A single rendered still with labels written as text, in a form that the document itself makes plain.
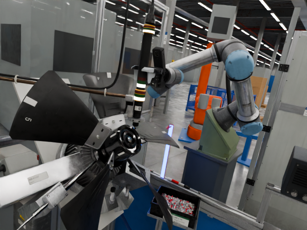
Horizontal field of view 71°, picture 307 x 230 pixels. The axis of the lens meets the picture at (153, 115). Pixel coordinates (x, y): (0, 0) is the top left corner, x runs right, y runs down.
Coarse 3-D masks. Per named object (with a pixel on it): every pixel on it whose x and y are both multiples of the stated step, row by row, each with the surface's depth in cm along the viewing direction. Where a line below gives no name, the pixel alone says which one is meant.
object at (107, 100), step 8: (104, 72) 97; (88, 80) 93; (96, 80) 94; (104, 80) 95; (112, 80) 96; (120, 80) 97; (128, 80) 99; (112, 88) 93; (120, 88) 94; (128, 88) 96; (96, 96) 90; (104, 96) 91; (112, 96) 91; (96, 104) 89; (104, 104) 89; (112, 104) 89; (120, 104) 89; (104, 112) 87; (112, 112) 87; (120, 112) 87
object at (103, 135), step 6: (96, 126) 75; (102, 126) 76; (96, 132) 76; (102, 132) 77; (108, 132) 78; (90, 138) 75; (96, 138) 76; (102, 138) 78; (90, 144) 76; (96, 144) 77
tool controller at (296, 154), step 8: (296, 152) 88; (304, 152) 89; (296, 160) 85; (304, 160) 84; (288, 168) 89; (296, 168) 86; (304, 168) 84; (288, 176) 89; (296, 176) 87; (304, 176) 85; (288, 184) 90; (296, 184) 88; (304, 184) 86; (288, 192) 91; (296, 192) 88; (304, 192) 88; (304, 200) 87
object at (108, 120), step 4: (112, 116) 87; (116, 116) 87; (120, 116) 87; (104, 120) 86; (108, 120) 86; (116, 120) 86; (124, 120) 86; (104, 124) 85; (108, 124) 85; (112, 124) 85; (116, 124) 85; (120, 124) 85; (124, 124) 85; (112, 128) 84
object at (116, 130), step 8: (120, 128) 77; (128, 128) 81; (112, 136) 76; (120, 136) 75; (128, 136) 79; (136, 136) 83; (104, 144) 81; (112, 144) 76; (120, 144) 74; (128, 144) 77; (136, 144) 80; (96, 152) 79; (104, 152) 80; (120, 152) 75; (128, 152) 75; (136, 152) 78; (104, 160) 79; (120, 160) 79
